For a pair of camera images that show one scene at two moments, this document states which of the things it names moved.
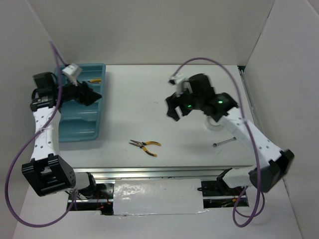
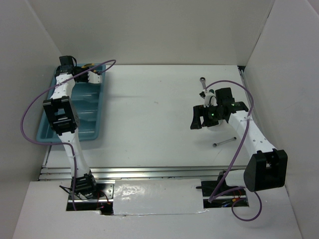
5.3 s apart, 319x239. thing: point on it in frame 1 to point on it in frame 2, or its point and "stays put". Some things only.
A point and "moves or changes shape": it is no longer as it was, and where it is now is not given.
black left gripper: (83, 93) to (85, 80)
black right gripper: (172, 101) to (199, 110)
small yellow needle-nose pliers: (96, 80) moves or changes shape
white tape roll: (212, 125) stays put
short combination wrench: (215, 145) stays put
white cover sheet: (166, 196) stays put
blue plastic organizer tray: (79, 122) stays put
